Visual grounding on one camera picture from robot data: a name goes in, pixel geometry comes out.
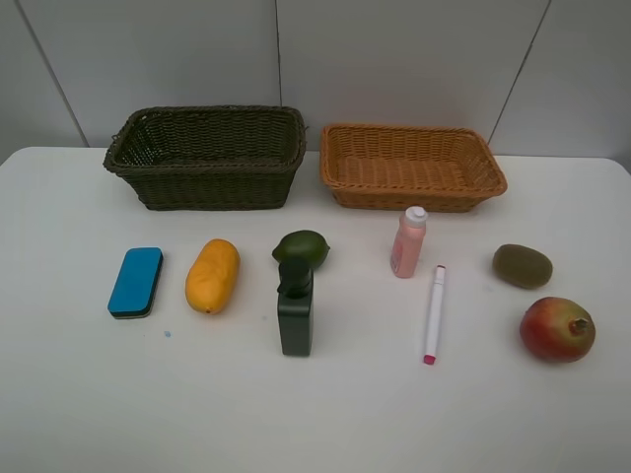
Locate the pink bottle white cap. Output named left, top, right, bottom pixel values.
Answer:
left=390, top=206, right=428, bottom=279

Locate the white pink marker pen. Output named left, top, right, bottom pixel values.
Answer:
left=422, top=265, right=446, bottom=366

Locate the blue whiteboard eraser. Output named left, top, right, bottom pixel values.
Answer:
left=107, top=247, right=164, bottom=319

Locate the brown kiwi fruit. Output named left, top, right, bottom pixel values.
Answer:
left=492, top=243, right=553, bottom=290

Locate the red pomegranate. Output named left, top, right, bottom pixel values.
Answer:
left=520, top=297, right=596, bottom=364

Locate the green lime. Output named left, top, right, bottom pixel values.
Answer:
left=272, top=230, right=330, bottom=270

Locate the dark green pump bottle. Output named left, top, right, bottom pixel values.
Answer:
left=277, top=256, right=314, bottom=358

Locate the orange wicker basket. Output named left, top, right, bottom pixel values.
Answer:
left=319, top=124, right=508, bottom=213

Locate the yellow mango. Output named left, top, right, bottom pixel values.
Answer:
left=184, top=238, right=241, bottom=315

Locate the dark brown wicker basket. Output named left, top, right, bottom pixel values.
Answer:
left=104, top=105, right=307, bottom=211

